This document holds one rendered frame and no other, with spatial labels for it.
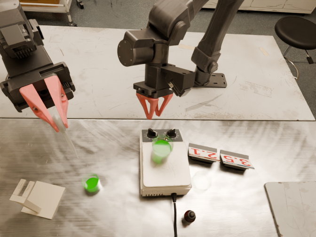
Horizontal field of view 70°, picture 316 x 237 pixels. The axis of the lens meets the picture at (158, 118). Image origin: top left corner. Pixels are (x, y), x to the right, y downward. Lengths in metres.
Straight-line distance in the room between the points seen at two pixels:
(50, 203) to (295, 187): 0.68
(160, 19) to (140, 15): 2.36
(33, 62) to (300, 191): 0.74
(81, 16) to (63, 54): 1.91
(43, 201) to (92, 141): 0.20
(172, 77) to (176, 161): 0.22
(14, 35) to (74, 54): 0.62
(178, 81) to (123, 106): 0.32
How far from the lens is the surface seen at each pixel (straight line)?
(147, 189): 0.59
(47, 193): 0.68
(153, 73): 0.54
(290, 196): 0.77
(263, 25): 3.18
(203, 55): 0.76
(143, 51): 0.50
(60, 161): 0.71
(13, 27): 0.38
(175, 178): 0.58
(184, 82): 0.50
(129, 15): 2.86
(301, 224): 0.76
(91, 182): 0.64
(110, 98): 0.81
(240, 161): 0.72
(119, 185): 0.66
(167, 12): 0.52
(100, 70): 0.90
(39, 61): 0.42
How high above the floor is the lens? 1.53
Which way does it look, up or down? 56 degrees down
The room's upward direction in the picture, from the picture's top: 8 degrees clockwise
